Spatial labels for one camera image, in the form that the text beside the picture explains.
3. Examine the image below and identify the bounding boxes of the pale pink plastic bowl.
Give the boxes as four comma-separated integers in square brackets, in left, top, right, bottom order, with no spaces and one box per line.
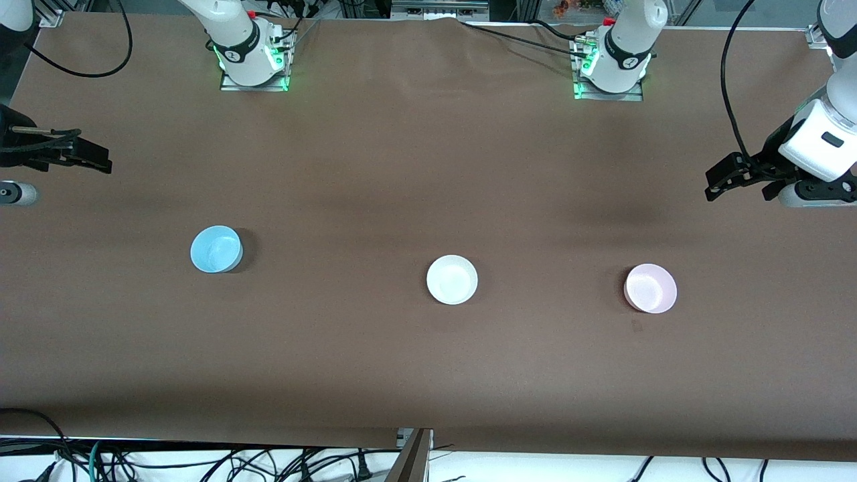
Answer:
[623,263,678,315]

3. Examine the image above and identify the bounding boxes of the light blue plastic bowl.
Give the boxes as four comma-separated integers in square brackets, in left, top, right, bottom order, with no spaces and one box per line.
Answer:
[190,225,244,274]

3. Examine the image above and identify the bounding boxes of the white plastic bowl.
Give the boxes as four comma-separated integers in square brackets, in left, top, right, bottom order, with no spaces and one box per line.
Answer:
[426,254,479,306]

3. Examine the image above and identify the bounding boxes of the brown table cover sheet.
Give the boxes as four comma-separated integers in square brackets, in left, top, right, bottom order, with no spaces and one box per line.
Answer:
[0,12,857,463]

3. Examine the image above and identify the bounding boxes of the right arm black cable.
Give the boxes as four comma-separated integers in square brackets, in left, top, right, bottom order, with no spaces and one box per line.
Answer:
[0,0,133,155]

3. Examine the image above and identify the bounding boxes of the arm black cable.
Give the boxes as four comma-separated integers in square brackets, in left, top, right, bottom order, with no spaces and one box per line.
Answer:
[0,0,133,155]
[720,0,761,165]

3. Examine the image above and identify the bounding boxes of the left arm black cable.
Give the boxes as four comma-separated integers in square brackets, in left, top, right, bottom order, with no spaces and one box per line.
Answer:
[720,0,761,165]

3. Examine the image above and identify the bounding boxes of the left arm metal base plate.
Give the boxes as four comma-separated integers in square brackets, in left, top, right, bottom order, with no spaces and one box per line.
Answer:
[572,37,645,102]

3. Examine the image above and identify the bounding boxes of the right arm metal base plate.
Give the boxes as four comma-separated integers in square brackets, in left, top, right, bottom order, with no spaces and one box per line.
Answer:
[220,30,295,92]

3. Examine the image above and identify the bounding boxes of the black cable to base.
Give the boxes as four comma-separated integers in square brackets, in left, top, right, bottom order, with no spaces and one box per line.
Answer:
[461,19,597,61]

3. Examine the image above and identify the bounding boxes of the metal frame rail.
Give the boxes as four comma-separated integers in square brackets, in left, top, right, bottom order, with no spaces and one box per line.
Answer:
[390,0,491,21]

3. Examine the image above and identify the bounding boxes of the aluminium profile post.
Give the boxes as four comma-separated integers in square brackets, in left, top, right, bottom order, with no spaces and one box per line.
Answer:
[385,428,435,482]

